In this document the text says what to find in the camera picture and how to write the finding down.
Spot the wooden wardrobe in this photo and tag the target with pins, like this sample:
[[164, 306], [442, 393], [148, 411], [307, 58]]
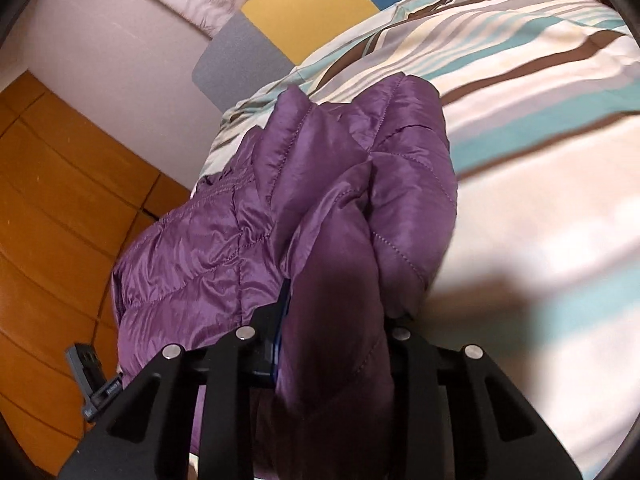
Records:
[[72, 200]]

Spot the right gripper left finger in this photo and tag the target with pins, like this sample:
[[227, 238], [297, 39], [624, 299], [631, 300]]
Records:
[[184, 398]]

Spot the striped bed duvet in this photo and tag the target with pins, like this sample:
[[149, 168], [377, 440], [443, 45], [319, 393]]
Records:
[[541, 99]]

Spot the grey yellow blue headboard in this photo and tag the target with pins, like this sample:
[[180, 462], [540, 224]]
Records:
[[266, 39]]

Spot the purple quilted down jacket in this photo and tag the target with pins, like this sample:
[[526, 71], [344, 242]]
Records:
[[352, 203]]

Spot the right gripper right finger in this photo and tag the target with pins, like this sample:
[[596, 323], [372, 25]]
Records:
[[456, 415]]

